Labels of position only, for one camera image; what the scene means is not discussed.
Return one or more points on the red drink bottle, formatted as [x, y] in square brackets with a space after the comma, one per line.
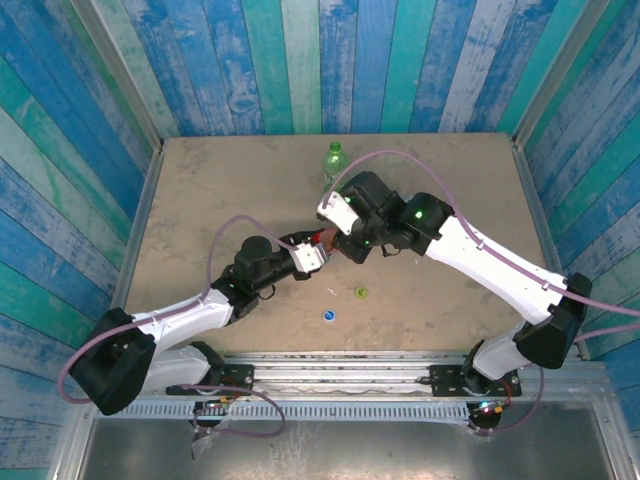
[331, 242]

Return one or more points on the green plastic bottle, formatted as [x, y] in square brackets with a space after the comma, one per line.
[336, 165]

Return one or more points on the green bottle cap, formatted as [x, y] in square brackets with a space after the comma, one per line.
[360, 292]

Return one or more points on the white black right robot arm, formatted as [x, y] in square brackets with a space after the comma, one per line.
[500, 265]

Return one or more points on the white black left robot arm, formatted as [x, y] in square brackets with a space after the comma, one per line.
[175, 320]

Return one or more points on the blue bottle cap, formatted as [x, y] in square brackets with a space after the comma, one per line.
[329, 315]

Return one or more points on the steel sheet panel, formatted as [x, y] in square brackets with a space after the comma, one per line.
[375, 450]

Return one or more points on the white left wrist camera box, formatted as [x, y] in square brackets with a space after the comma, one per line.
[311, 259]

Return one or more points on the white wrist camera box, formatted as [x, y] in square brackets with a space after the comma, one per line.
[337, 212]
[311, 259]

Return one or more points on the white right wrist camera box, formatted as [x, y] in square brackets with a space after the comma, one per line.
[337, 212]

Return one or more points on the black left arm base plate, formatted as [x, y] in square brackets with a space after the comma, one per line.
[240, 375]

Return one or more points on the aluminium table edge rail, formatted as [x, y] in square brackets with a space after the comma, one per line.
[542, 225]
[135, 240]

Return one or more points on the aluminium mounting rail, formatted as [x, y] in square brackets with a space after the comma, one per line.
[340, 375]

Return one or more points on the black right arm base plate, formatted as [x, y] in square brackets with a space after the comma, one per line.
[445, 380]

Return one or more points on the aluminium frame post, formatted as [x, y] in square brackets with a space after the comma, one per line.
[120, 75]
[557, 75]

